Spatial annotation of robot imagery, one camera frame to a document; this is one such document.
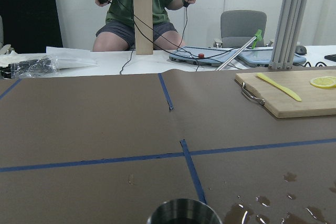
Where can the steel double jigger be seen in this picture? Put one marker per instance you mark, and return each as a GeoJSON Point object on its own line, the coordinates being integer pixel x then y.
{"type": "Point", "coordinates": [184, 210]}

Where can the person in green shirt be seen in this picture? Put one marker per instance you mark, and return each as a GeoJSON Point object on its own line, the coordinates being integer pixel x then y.
{"type": "Point", "coordinates": [124, 17]}

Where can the grey office chair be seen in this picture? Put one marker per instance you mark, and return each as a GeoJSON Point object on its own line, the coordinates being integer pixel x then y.
{"type": "Point", "coordinates": [238, 26]}

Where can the blue teach pendant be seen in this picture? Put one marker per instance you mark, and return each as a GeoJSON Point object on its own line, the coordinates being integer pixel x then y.
{"type": "Point", "coordinates": [200, 56]}
{"type": "Point", "coordinates": [259, 57]}

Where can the plastic bag with parts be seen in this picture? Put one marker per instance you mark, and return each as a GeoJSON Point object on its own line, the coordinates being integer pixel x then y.
{"type": "Point", "coordinates": [18, 67]}

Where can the black computer mouse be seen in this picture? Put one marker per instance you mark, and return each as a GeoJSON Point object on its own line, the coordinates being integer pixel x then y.
{"type": "Point", "coordinates": [300, 50]}

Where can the yellow plastic knife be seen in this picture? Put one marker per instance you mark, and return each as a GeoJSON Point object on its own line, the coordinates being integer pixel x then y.
{"type": "Point", "coordinates": [280, 87]}

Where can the black keyboard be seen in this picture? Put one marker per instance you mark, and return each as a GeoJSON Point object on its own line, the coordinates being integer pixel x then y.
{"type": "Point", "coordinates": [330, 57]}

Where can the lemon slice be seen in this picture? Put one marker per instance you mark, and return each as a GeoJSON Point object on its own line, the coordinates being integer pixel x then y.
{"type": "Point", "coordinates": [325, 82]}

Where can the wooden post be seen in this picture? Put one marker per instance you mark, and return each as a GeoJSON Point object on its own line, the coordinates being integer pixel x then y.
{"type": "Point", "coordinates": [143, 26]}

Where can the aluminium frame post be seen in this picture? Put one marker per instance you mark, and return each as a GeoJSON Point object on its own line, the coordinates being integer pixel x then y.
{"type": "Point", "coordinates": [290, 19]}

